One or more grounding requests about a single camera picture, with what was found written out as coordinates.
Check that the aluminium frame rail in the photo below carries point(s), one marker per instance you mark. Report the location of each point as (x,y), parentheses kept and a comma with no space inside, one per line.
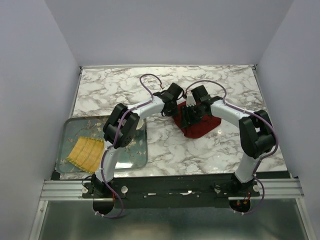
(72,190)

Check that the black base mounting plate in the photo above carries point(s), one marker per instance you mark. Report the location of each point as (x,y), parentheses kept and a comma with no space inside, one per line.
(168,192)

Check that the red cloth napkin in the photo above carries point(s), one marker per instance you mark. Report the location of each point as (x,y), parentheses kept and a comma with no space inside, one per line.
(207,124)

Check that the yellow woven coaster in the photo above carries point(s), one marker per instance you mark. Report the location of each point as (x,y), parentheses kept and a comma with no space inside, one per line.
(87,154)

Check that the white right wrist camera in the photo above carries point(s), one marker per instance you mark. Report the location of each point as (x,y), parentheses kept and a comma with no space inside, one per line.
(190,100)

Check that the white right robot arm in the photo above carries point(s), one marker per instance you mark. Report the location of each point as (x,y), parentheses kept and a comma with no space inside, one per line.
(258,139)

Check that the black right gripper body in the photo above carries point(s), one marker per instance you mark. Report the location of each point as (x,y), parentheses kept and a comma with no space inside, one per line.
(193,114)

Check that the white cup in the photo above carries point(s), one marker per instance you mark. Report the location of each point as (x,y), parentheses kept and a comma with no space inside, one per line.
(140,125)

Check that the floral metal tray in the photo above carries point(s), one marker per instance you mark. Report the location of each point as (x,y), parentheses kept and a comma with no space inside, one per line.
(134,156)

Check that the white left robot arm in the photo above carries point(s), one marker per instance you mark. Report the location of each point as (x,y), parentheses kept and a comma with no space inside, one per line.
(121,126)

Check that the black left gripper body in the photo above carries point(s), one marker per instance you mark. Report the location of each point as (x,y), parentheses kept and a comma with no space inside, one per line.
(172,110)

